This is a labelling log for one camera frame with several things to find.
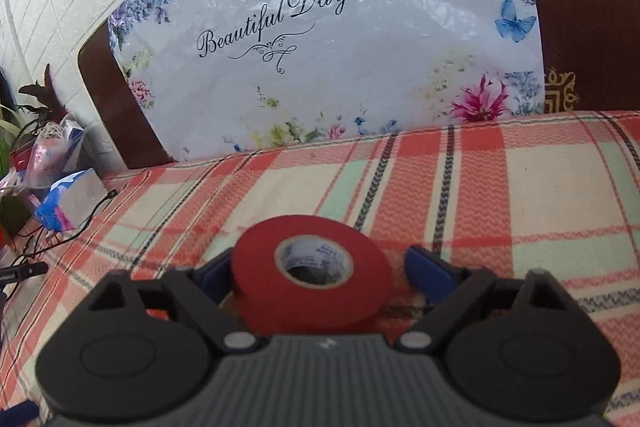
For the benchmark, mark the dark-leaved plant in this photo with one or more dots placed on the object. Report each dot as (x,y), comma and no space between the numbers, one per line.
(40,94)

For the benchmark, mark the floral plastic bag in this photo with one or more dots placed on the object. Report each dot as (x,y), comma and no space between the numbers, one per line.
(350,82)

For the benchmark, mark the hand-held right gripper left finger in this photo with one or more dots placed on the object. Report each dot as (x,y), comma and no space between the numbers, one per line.
(216,274)

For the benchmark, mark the red tape roll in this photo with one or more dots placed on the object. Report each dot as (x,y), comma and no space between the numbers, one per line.
(250,277)

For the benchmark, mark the plaid blanket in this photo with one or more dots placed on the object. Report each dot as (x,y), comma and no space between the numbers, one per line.
(500,187)

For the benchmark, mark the clear pink plastic bag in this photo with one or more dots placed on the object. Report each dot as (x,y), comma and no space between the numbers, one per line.
(50,147)

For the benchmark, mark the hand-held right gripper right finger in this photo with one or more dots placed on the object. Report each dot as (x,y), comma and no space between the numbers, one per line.
(430,269)

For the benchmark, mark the black pen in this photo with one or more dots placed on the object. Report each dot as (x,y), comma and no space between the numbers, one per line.
(25,270)

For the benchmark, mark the blue white tissue packet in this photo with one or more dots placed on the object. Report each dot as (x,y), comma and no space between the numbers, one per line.
(70,199)

